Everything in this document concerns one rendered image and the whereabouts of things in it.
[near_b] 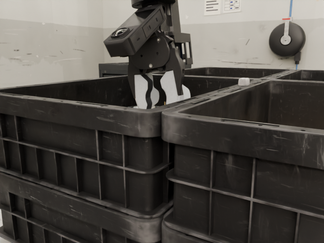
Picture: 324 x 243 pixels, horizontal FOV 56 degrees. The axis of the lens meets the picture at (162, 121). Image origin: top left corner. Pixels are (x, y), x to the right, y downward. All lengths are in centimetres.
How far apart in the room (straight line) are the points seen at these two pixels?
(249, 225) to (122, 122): 14
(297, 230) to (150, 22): 33
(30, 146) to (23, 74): 351
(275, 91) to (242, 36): 328
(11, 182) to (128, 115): 23
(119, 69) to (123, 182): 183
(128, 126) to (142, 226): 10
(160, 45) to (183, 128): 24
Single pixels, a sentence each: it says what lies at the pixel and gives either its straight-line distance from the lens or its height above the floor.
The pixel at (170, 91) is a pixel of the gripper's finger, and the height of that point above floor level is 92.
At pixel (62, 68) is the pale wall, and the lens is 430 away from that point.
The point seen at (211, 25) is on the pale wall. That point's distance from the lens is 402.
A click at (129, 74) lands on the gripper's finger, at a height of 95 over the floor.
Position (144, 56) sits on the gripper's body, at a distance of 50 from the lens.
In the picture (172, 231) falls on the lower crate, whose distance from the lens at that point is 30.
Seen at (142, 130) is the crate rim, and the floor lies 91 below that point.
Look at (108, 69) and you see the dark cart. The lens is 220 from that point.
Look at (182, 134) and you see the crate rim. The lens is 26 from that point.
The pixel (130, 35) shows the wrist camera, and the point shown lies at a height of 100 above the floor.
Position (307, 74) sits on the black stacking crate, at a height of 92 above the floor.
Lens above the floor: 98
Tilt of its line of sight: 13 degrees down
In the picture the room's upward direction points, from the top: straight up
